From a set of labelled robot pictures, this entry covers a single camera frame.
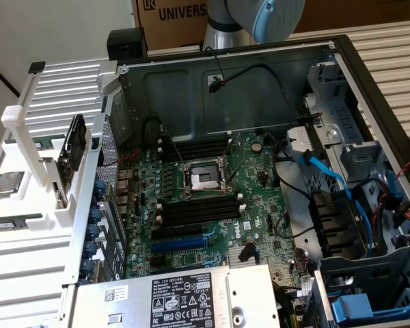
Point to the thin metal locking lever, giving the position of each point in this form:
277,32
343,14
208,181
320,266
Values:
232,145
173,147

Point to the green RAM stick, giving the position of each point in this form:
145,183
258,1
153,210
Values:
3,227
48,140

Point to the green Dell motherboard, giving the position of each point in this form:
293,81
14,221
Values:
259,205

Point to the white parts rack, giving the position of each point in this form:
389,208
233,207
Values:
37,218

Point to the cardboard box with Universal print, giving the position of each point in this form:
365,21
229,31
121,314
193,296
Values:
171,30

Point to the black cap on rack post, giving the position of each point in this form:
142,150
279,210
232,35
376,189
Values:
36,67

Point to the black plastic box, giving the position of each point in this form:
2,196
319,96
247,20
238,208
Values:
126,42

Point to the graphics card with metal bracket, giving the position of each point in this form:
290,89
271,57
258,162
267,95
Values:
64,181

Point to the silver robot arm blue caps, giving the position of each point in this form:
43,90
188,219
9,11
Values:
225,27

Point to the CPU socket with metal frame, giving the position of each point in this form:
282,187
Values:
205,177

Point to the blue expansion slot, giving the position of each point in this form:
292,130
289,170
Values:
177,245

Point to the blue card retention clip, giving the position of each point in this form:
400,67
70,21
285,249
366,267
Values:
95,214
87,268
93,231
100,188
89,249

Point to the black disk drive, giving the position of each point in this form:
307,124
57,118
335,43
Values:
76,141

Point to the short black expansion slot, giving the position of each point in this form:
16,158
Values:
157,261

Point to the black fan shroud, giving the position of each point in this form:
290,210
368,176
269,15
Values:
335,222

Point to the blue-grey disk bay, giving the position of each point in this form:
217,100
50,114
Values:
362,273

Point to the plain brown cardboard box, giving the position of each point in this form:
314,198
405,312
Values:
345,13

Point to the silver power supply with labels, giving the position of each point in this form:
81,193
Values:
140,300

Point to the round coin battery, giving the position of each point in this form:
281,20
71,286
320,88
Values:
257,147

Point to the silver CPU chip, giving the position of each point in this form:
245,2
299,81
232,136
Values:
9,182

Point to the long black expansion slot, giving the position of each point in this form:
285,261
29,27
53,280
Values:
176,233

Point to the silver finned heat sink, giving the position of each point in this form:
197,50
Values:
241,254

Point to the open grey PC case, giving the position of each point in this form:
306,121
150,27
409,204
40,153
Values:
242,102

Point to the blue plastic disk bracket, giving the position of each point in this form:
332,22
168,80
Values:
352,307

